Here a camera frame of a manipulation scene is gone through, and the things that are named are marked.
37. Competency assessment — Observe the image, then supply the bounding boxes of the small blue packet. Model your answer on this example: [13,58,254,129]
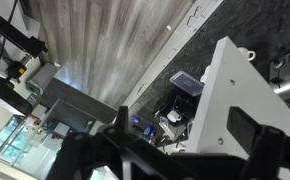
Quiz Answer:
[130,114,141,125]
[142,124,156,141]

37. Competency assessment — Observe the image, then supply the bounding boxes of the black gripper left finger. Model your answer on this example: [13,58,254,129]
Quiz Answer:
[46,105,146,180]

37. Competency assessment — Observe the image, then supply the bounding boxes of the grey floor box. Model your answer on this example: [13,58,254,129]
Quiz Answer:
[24,62,58,98]

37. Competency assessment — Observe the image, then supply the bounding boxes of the white ceramic mug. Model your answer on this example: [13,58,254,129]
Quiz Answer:
[199,64,212,85]
[236,46,257,63]

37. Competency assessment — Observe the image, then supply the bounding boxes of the clear plastic lidded container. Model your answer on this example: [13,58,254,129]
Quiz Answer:
[169,70,205,98]

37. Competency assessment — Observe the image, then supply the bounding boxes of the white lower cabinet row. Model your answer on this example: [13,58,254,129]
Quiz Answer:
[122,0,225,108]

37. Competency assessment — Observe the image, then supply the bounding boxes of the black boxy countertop stand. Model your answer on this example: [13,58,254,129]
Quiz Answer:
[157,89,200,142]

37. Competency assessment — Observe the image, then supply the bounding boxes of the white cabinet door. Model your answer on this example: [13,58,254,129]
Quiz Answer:
[184,35,290,180]

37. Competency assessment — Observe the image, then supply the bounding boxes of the grey cabinet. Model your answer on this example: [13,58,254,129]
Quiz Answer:
[39,77,120,125]

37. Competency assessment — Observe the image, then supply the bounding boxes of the stainless steel coffee machine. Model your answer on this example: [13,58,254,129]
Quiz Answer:
[268,44,290,117]

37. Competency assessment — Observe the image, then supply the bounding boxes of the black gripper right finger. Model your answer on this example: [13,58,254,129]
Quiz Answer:
[226,106,290,180]

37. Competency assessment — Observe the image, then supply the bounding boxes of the black robot stand frame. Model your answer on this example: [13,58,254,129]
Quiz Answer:
[0,0,49,116]

